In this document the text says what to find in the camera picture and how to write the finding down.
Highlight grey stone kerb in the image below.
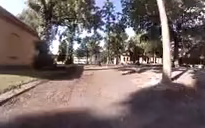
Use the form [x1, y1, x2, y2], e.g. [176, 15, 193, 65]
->
[0, 78, 49, 111]

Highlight row of trees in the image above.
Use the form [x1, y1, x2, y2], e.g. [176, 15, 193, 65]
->
[18, 0, 205, 68]

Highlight dark bush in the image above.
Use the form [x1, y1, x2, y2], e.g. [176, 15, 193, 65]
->
[33, 39, 56, 70]

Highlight grass patch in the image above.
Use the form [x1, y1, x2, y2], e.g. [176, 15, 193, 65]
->
[0, 71, 41, 98]

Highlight pale tree trunk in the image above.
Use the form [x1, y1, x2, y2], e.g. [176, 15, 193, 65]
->
[155, 0, 174, 83]

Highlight distant pale buildings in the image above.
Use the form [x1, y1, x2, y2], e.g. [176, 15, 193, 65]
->
[56, 51, 164, 66]

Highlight tan building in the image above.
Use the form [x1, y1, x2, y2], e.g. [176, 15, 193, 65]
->
[0, 1, 44, 68]

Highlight reddish brown paved road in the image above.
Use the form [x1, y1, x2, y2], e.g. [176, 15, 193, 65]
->
[0, 64, 205, 128]

